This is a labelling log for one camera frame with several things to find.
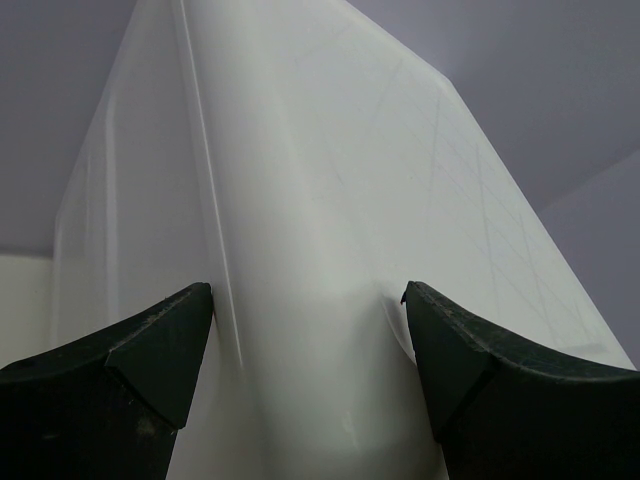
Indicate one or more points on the white plastic shoe cabinet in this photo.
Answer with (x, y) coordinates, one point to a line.
(307, 165)

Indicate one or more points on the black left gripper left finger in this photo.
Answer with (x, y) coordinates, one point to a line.
(110, 404)

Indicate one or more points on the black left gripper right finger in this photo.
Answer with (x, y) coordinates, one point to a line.
(504, 407)

